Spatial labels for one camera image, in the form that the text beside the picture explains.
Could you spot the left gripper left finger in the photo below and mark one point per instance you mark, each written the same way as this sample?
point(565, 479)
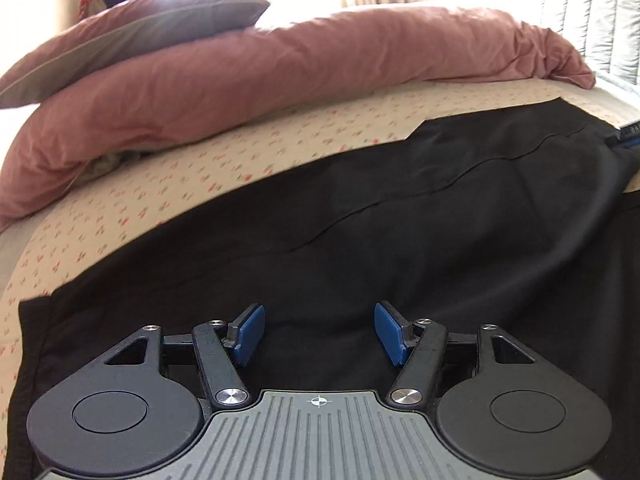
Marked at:
point(221, 349)

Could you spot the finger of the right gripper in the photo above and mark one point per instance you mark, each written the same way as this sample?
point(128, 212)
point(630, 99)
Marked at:
point(627, 136)

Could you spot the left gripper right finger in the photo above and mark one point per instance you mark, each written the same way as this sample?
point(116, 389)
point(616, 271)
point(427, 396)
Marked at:
point(416, 349)

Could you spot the black pants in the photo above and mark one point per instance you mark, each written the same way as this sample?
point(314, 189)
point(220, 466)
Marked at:
point(518, 217)

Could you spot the grey quilted blanket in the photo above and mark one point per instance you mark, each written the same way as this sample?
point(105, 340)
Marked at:
point(605, 32)

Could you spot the cherry print bed sheet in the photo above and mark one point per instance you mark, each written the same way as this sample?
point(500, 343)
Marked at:
point(42, 252)

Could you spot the pink duvet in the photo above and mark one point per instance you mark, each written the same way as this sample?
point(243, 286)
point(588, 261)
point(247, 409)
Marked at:
point(183, 94)

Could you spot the pink grey pillow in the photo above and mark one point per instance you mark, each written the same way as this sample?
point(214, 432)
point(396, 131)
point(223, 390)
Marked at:
point(130, 29)

